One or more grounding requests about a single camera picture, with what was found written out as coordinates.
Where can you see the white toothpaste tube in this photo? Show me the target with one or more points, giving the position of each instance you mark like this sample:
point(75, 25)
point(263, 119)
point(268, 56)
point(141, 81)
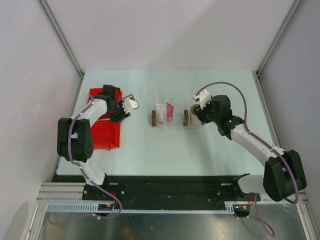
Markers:
point(160, 108)

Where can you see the clear textured glass tray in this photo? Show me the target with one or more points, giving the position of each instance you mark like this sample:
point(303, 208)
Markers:
point(177, 122)

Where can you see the left aluminium corner post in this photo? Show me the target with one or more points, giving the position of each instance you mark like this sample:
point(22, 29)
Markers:
point(52, 20)

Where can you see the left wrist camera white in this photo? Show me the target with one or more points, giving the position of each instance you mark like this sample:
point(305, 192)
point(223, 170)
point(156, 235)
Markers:
point(129, 104)

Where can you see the right aluminium corner post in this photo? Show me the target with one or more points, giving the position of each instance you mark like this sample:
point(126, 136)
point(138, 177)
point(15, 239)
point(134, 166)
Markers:
point(280, 34)

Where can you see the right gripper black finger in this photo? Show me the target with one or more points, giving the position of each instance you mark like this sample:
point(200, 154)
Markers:
point(205, 121)
point(198, 112)

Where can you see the beige plastic cup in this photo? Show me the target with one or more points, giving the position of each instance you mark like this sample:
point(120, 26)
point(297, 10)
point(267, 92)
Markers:
point(193, 117)

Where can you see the left brown wooden tray handle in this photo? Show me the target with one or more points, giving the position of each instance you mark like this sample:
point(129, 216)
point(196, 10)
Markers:
point(153, 118)

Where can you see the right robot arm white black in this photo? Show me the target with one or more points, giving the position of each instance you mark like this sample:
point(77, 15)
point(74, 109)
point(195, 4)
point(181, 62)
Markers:
point(283, 171)

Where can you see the aluminium corner post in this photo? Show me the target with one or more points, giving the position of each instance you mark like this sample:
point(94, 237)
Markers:
point(280, 34)
point(52, 20)

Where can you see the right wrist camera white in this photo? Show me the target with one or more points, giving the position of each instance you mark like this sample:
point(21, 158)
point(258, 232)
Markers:
point(203, 98)

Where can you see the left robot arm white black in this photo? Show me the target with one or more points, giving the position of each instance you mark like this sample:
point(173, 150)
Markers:
point(75, 142)

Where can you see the pink toothpaste tube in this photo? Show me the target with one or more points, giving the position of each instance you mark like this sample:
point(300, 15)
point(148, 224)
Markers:
point(169, 112)

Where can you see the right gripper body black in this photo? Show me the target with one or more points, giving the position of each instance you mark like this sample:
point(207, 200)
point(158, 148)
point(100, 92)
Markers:
point(209, 114)

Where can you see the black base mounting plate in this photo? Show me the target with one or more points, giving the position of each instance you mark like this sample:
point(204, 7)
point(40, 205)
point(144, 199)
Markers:
point(226, 187)

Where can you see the right brown wooden tray handle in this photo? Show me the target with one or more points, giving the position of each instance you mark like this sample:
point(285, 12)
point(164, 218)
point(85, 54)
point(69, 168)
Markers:
point(185, 118)

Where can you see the brown wooden tray handle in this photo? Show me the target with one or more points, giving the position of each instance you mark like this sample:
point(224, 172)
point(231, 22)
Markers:
point(153, 118)
point(185, 118)

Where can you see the aluminium frame rail front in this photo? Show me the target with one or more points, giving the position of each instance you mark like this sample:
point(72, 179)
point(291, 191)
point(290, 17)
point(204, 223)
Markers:
point(72, 192)

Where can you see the red plastic organizer bin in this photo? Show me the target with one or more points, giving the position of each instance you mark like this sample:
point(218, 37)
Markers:
point(106, 133)

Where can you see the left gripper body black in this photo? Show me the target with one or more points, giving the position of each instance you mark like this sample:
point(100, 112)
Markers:
point(117, 112)

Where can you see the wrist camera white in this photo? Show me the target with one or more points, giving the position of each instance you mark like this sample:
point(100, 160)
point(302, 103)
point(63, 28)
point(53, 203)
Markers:
point(203, 98)
point(129, 104)

